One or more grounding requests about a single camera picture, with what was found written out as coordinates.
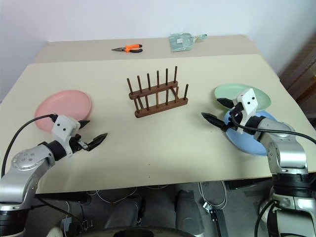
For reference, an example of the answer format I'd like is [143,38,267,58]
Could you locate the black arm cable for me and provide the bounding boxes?
[0,114,58,179]
[229,108,316,145]

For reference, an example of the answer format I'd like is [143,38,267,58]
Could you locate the dark rounded shape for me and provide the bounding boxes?
[173,189,206,233]
[103,194,147,231]

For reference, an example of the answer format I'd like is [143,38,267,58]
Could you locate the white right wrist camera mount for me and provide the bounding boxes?
[231,87,259,135]

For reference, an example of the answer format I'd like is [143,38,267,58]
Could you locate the black metal stand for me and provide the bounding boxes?
[204,208,230,237]

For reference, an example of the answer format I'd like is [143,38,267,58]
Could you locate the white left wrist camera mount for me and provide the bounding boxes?
[51,115,81,155]

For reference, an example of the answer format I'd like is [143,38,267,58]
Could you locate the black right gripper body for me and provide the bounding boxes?
[223,102,244,132]

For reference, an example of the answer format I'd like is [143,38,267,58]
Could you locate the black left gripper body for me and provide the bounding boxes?
[67,134,89,157]

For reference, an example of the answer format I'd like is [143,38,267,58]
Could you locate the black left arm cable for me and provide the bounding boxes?
[0,114,58,179]

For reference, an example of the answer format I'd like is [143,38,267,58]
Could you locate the black table frame bar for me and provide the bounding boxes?
[34,192,90,204]
[225,178,274,191]

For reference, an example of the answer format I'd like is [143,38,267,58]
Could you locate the brown wooden furniture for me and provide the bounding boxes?
[278,34,316,105]

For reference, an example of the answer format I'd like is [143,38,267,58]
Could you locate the white shoe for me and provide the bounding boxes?
[46,227,64,237]

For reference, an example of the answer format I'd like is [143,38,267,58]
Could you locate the green plate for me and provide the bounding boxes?
[213,83,272,113]

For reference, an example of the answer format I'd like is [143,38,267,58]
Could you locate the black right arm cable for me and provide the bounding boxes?
[229,108,316,145]

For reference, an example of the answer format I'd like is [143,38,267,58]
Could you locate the white looped cable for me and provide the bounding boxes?
[197,181,228,208]

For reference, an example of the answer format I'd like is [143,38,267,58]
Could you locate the blue plate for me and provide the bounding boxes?
[223,109,278,157]

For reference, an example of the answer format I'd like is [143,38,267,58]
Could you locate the pink plate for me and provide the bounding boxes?
[34,89,93,134]

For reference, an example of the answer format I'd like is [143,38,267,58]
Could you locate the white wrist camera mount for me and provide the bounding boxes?
[51,115,81,155]
[231,87,259,135]

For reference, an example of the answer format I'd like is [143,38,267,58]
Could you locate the white cable bundle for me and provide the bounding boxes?
[94,186,139,206]

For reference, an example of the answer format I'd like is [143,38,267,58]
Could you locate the clear greenish plastic bag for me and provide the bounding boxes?
[168,32,196,53]

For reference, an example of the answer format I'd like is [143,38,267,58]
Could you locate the orange handled pliers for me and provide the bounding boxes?
[111,43,144,54]

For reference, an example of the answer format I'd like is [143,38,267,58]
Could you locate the wooden dish rack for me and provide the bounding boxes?
[126,65,190,119]

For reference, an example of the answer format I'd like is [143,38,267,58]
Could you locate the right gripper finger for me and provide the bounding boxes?
[216,97,237,110]
[201,112,228,132]

